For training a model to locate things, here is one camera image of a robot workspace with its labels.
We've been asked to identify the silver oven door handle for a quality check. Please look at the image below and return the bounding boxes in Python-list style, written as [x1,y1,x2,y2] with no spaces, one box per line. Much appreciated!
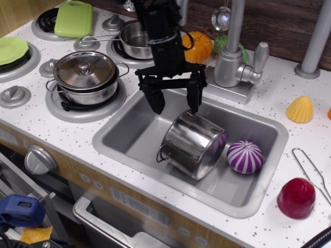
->
[73,196,184,247]

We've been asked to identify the hanging slotted spoon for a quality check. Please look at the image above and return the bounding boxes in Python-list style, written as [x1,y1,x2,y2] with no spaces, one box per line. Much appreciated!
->
[123,0,136,12]

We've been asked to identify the black coil burner back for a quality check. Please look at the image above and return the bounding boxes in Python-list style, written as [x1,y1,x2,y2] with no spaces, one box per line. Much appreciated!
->
[37,8,58,33]

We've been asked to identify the silver toy faucet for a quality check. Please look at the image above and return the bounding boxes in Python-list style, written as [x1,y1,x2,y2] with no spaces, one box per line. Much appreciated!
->
[204,1,269,104]

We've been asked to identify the grey toy sink basin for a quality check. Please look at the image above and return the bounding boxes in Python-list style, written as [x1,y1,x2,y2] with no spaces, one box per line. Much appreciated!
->
[93,89,289,218]

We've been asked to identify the grey stove knob front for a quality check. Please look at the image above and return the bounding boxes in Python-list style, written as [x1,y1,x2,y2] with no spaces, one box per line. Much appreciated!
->
[1,86,31,109]

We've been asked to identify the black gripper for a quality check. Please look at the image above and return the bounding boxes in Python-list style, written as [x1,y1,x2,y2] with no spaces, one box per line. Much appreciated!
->
[135,33,206,114]

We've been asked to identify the steel saucepan with handle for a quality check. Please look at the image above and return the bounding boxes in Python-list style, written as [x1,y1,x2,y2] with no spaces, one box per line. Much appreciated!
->
[79,21,153,59]

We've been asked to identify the green toy plate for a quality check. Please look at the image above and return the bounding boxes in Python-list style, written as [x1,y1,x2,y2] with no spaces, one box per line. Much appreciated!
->
[1,37,28,66]

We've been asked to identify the grey vertical post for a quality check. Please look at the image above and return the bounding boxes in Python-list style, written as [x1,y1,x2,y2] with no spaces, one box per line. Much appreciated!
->
[294,0,330,80]

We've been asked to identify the orange toy pumpkin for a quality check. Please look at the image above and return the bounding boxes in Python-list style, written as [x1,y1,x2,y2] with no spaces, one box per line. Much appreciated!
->
[182,31,213,64]

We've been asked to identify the red toy apple half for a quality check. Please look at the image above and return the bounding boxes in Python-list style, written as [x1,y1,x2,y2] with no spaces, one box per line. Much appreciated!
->
[277,178,316,220]

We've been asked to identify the yellow toy corn piece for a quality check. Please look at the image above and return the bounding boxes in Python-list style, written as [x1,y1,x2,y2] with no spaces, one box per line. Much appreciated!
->
[285,96,313,123]

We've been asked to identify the grey stove knob middle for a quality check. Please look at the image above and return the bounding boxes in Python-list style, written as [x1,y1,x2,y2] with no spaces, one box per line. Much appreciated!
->
[39,58,58,78]

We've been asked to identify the green toy vegetable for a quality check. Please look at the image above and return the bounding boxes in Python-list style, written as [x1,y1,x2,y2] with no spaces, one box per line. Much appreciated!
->
[214,35,250,64]

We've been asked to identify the lidded steel pot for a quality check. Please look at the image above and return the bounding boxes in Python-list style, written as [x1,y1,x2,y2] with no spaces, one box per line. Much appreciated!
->
[47,51,130,105]

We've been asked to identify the grey stove knob centre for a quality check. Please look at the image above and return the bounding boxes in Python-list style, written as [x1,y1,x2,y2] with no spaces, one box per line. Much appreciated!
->
[73,35,100,51]

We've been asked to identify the purple striped toy onion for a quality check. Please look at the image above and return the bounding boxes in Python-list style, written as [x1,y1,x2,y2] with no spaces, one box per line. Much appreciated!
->
[227,141,264,175]

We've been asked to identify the grey stove knob back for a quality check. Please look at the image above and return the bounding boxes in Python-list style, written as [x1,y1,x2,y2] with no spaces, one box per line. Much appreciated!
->
[102,14,125,32]

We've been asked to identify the front burner ring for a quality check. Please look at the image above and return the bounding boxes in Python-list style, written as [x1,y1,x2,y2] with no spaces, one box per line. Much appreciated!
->
[45,79,127,123]

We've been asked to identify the grey stove knob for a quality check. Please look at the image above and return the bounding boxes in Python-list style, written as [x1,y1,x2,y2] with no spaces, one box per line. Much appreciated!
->
[102,14,125,32]
[39,58,58,78]
[73,35,100,51]
[1,86,31,109]

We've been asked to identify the green toy cutting board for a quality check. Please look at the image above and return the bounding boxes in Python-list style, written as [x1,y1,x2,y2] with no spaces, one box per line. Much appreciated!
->
[54,1,94,38]

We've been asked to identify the blue clamp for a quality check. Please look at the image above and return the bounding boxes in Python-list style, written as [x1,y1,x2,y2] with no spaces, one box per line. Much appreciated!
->
[1,194,46,227]

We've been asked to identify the hanging steel ladle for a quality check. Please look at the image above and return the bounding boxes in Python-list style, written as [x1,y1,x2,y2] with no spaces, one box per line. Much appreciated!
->
[211,1,231,32]

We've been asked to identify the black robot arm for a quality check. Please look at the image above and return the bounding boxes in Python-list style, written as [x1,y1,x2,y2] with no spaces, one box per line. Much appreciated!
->
[133,1,207,114]

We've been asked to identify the grey oven knob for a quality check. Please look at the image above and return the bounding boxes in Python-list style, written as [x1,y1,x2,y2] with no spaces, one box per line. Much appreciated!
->
[24,145,57,175]

